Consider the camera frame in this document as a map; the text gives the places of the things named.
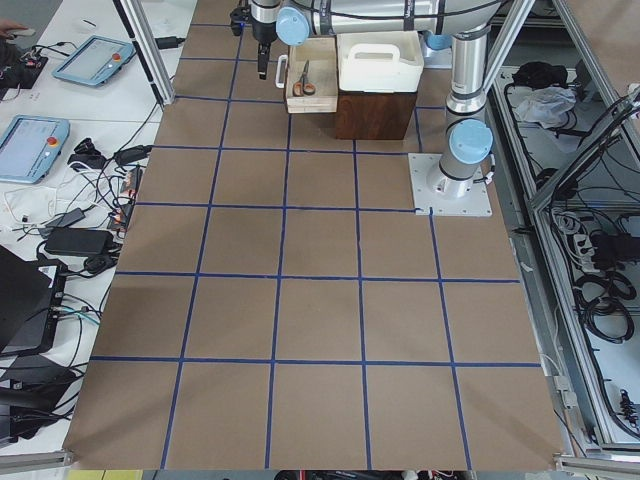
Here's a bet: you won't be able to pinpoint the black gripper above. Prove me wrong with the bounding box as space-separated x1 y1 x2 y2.
252 19 277 80

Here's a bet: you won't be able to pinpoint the red grey handled scissors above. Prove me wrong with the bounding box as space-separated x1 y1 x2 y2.
292 61 316 97

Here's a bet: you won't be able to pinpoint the light wooden drawer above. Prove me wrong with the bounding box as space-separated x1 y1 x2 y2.
284 37 338 114

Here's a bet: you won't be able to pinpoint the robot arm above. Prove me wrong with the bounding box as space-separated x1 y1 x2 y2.
231 1 500 200

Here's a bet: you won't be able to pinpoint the white plastic tray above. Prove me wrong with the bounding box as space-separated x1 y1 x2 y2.
337 31 424 93

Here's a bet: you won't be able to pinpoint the blue teach pendant upper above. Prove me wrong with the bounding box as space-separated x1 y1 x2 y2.
52 35 135 87

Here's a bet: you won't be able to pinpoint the blue teach pendant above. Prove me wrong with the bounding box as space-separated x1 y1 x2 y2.
1 115 70 184
52 35 135 87

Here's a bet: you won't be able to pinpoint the blue teach pendant lower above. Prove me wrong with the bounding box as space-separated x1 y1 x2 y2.
1 115 70 184

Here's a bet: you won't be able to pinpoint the black power brick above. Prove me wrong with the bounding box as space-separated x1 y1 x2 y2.
44 228 113 257

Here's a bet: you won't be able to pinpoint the black laptop computer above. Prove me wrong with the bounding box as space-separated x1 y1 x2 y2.
1 248 67 357

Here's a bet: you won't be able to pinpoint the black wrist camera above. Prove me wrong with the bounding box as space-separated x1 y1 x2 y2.
229 5 251 37

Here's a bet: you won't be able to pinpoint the aluminium frame post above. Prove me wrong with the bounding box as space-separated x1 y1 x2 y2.
112 0 175 106

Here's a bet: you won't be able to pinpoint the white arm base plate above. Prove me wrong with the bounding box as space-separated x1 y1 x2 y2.
408 153 492 218

